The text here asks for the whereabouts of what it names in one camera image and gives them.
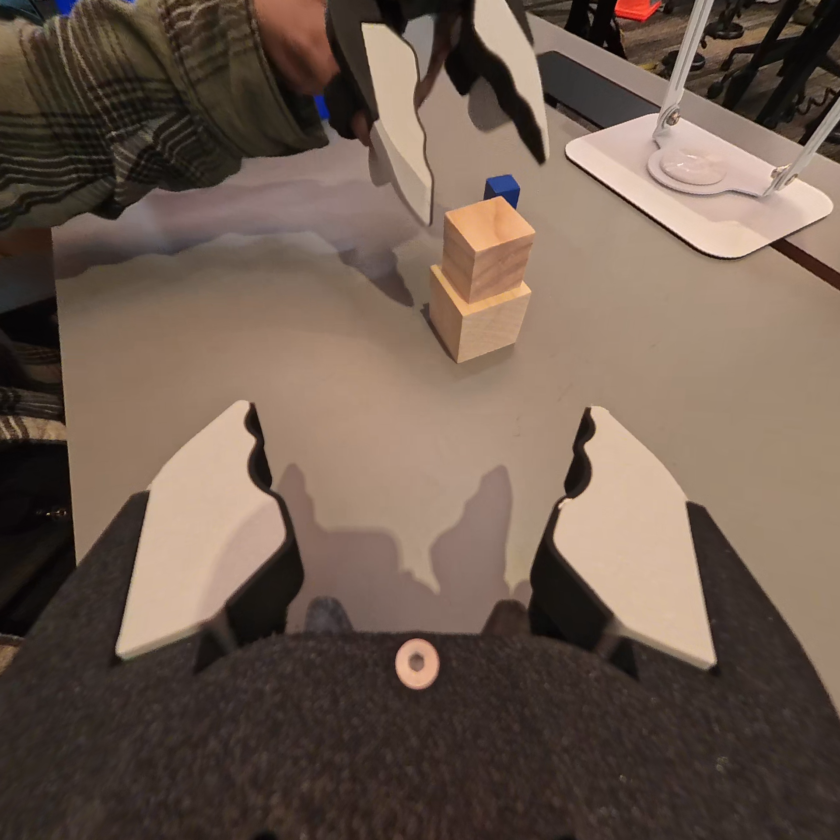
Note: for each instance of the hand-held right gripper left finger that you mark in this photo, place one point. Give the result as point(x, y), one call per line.
point(197, 525)

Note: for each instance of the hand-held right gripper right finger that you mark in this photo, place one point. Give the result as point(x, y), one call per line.
point(630, 538)

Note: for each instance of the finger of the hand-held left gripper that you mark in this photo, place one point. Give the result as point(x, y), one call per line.
point(394, 111)
point(512, 52)

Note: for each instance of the light wooden cube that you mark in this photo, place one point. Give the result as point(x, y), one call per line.
point(489, 249)
point(485, 331)

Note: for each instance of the person's left forearm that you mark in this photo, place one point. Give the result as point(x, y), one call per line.
point(131, 98)

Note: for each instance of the person's left hand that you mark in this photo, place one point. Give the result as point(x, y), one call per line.
point(295, 39)

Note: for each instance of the black metal stand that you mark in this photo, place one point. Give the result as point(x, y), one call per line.
point(774, 59)
point(594, 26)

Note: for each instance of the black flat pad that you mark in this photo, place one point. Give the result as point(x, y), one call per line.
point(590, 88)

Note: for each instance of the small blue cube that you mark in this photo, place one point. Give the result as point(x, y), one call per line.
point(502, 187)

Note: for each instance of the orange cone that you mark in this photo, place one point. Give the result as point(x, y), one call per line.
point(638, 8)

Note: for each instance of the person's own body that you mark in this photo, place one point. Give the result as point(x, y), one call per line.
point(26, 413)

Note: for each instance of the white desk stand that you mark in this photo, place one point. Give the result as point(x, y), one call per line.
point(709, 210)

